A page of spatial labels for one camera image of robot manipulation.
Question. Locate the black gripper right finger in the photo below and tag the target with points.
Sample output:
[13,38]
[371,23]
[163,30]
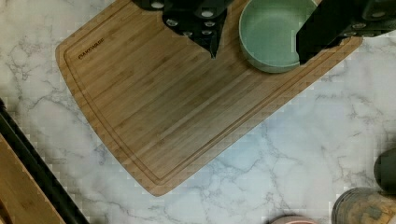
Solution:
[334,20]

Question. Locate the bamboo cutting board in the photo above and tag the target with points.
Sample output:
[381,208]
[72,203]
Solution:
[161,104]

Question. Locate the black drawer handle bar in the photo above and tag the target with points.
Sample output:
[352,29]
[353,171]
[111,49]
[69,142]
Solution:
[39,170]

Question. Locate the pink round container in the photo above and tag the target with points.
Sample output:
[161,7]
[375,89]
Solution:
[293,220]

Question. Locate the green ceramic bowl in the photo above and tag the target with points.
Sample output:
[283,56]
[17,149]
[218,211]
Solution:
[267,32]

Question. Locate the glass jar with cork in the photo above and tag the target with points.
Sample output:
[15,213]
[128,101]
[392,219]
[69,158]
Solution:
[364,206]

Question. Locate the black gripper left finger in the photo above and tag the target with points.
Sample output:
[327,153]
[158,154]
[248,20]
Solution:
[200,20]

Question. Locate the dark green round object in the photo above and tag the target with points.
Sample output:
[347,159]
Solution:
[385,171]

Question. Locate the wooden drawer front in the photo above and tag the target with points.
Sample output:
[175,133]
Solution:
[22,201]

